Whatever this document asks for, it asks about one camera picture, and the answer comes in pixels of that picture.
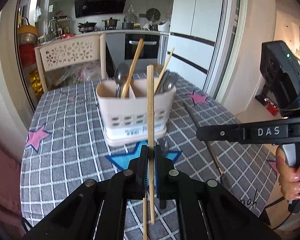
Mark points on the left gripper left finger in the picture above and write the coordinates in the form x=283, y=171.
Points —
x=114, y=193

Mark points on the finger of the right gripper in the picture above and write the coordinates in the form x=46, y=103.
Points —
x=231, y=133

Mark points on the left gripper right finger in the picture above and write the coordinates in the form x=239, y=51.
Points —
x=187, y=193

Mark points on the dark wooden chopstick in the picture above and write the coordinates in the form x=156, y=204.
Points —
x=196, y=124

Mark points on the black handled steel spoon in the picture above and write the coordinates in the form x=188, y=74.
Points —
x=167, y=82

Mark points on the long bamboo chopstick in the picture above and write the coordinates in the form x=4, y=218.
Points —
x=126, y=86

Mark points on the plain bamboo chopstick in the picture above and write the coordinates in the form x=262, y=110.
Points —
x=150, y=132

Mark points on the person's right hand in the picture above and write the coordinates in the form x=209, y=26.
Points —
x=289, y=177

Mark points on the red object on floor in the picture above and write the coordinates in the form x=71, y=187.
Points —
x=271, y=107

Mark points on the beige plastic utensil holder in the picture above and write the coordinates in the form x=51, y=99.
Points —
x=125, y=120

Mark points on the grey checkered tablecloth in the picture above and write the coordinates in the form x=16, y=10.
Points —
x=74, y=150

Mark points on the cardboard box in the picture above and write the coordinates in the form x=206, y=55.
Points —
x=157, y=67

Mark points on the white refrigerator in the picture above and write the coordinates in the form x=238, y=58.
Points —
x=193, y=37

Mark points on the pink plastic stool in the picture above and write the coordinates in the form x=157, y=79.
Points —
x=10, y=206

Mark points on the black pot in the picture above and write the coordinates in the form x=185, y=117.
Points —
x=127, y=26

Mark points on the steel cooking pot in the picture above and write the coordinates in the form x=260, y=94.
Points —
x=110, y=24

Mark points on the black wok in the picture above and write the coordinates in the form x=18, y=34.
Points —
x=86, y=27

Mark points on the red container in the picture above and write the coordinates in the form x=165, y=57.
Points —
x=27, y=55

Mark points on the black range hood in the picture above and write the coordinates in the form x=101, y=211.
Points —
x=98, y=7

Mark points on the yellow steel pot stack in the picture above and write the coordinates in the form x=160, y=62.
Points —
x=27, y=34

